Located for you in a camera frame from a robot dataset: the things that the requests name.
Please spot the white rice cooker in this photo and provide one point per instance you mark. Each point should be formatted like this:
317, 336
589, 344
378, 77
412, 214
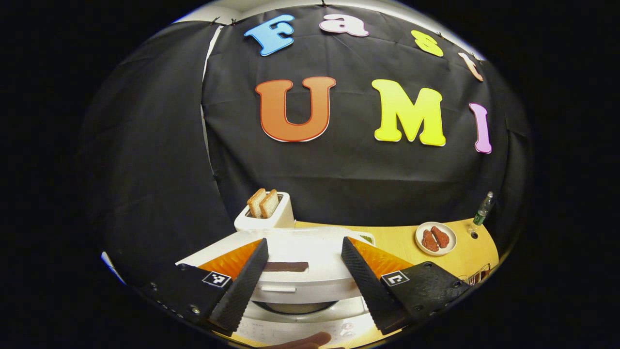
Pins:
300, 247

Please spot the white toaster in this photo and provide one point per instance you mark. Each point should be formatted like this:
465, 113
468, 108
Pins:
283, 213

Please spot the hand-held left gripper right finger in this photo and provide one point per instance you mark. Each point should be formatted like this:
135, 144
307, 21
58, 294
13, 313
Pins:
370, 293

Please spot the white round plate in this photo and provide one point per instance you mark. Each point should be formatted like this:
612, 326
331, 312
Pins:
451, 245

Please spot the toasted bread slice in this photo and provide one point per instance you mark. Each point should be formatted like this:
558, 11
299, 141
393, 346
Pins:
255, 202
269, 202

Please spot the clear plastic water bottle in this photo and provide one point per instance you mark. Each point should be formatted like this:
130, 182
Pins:
482, 215

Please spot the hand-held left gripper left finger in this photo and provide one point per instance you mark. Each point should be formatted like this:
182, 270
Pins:
242, 291

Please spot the brown meat piece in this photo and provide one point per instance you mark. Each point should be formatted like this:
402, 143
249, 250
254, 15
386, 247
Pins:
430, 241
440, 236

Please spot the white divided condiment dish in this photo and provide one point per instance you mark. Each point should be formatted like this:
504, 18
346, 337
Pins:
366, 239

